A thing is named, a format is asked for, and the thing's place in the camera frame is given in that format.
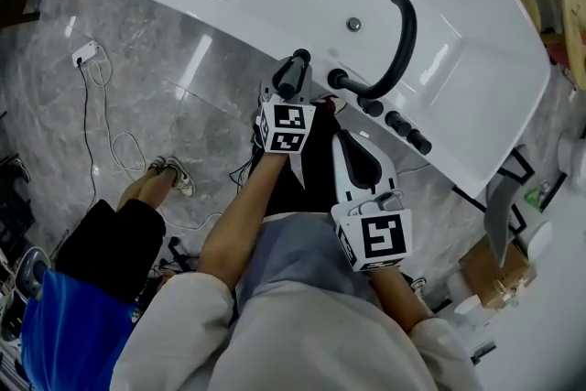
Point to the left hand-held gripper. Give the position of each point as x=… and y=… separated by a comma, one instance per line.
x=286, y=126

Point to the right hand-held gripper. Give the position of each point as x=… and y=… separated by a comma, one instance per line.
x=380, y=238

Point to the black handheld shower head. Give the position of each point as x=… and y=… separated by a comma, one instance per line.
x=291, y=78

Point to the person's right forearm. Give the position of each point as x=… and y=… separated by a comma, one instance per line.
x=398, y=297

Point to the person's left forearm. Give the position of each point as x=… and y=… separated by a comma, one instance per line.
x=238, y=220

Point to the black shower head holder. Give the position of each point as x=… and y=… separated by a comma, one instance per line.
x=301, y=55

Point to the person's white shoe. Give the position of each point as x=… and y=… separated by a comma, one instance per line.
x=419, y=287

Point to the person's grey-blue garment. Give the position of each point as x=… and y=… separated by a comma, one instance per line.
x=302, y=252

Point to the round metal overflow cap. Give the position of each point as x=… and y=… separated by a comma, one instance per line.
x=353, y=24

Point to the black faucet knob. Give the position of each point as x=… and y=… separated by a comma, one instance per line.
x=419, y=142
x=373, y=107
x=397, y=122

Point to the white paper roll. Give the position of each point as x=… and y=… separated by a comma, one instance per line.
x=460, y=288

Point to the black curved faucet spout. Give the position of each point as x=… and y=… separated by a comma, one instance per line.
x=405, y=41

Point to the cardboard box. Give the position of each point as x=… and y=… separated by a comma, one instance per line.
x=494, y=279

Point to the grey curved sheet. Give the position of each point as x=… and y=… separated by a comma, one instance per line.
x=501, y=210

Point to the person's cream jacket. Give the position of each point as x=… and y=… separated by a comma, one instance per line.
x=297, y=348

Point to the green small item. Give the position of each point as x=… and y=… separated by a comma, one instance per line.
x=532, y=196

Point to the white cylinder container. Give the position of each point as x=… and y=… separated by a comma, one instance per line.
x=541, y=242

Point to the white power strip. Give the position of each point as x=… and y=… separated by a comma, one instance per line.
x=85, y=52

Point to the round wooden table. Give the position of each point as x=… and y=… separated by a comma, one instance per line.
x=574, y=18

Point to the grey and white appliance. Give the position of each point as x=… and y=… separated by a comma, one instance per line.
x=31, y=274

